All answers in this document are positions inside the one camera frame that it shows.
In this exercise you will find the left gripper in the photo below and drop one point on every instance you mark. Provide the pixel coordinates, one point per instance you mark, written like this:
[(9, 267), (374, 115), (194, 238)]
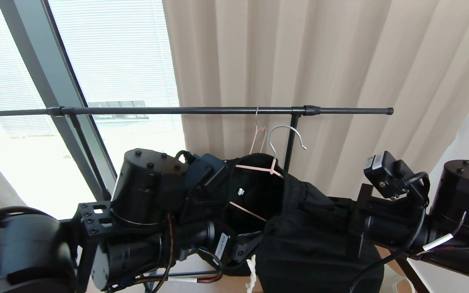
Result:
[(157, 252)]

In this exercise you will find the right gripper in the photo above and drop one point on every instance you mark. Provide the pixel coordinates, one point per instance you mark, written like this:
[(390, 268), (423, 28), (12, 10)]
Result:
[(397, 228)]

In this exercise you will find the black shorts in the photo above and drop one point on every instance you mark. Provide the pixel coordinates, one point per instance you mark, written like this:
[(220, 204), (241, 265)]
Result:
[(320, 252)]

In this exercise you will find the pink clothes hanger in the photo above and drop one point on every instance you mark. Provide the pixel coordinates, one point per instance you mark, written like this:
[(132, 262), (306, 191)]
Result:
[(273, 169), (256, 118)]

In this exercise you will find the black clothes rack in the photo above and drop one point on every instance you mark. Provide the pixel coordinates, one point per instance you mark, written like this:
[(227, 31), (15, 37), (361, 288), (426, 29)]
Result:
[(177, 110)]

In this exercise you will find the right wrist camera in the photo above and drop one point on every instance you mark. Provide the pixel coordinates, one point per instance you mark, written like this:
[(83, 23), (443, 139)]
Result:
[(385, 171)]

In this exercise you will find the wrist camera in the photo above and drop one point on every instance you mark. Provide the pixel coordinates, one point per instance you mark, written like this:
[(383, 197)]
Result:
[(206, 171), (385, 171)]

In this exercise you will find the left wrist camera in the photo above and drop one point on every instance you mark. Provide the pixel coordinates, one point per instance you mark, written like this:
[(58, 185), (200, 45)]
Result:
[(206, 171)]

